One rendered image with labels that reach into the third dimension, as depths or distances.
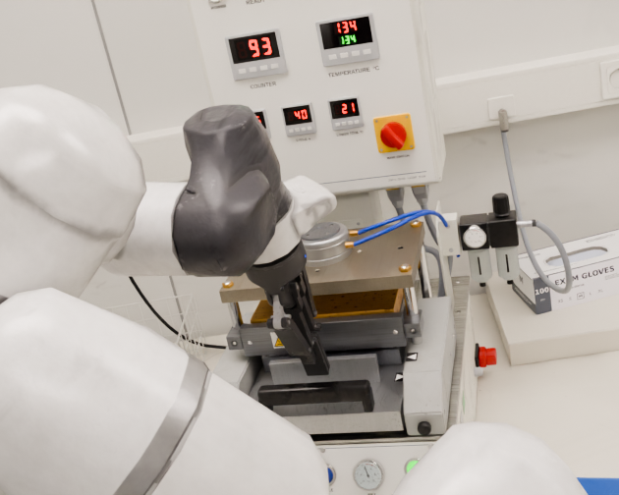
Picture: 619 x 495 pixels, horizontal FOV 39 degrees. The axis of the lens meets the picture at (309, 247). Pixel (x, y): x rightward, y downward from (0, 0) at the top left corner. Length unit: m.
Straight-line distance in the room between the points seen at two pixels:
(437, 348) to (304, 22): 0.50
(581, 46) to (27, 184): 1.42
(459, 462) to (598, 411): 0.99
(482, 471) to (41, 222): 0.27
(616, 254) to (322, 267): 0.68
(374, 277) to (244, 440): 0.75
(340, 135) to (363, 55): 0.13
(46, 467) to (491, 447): 0.24
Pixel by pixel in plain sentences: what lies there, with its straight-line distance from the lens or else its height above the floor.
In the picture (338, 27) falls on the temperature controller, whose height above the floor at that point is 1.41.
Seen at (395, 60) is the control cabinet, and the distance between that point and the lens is 1.29.
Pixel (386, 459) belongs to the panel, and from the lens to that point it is 1.18.
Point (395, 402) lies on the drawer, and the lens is 1.16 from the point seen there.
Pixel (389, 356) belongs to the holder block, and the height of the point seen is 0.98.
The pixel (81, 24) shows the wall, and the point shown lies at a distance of 1.78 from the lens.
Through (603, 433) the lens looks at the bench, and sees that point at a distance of 1.45.
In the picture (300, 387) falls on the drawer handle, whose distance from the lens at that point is 1.16.
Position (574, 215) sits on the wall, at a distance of 1.87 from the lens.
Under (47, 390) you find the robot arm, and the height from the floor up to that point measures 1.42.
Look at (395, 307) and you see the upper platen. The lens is 1.21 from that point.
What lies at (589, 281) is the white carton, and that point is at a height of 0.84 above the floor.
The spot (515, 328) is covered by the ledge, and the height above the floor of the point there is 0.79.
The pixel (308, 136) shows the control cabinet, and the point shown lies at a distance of 1.35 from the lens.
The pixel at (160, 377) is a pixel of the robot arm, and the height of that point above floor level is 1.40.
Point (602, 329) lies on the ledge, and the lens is 1.63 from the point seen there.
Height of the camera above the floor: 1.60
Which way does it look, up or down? 22 degrees down
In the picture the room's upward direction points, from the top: 12 degrees counter-clockwise
